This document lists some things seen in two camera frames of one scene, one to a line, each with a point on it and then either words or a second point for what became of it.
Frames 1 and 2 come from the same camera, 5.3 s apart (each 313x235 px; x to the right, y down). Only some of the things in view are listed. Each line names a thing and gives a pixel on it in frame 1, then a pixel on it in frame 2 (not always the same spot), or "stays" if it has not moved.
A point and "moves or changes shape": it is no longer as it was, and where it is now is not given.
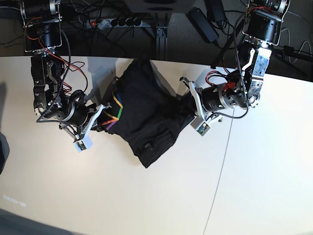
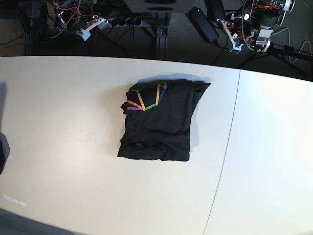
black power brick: (202, 25) stays
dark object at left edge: (4, 151) stays
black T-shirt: (145, 113) moves or changes shape
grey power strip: (99, 23) stays
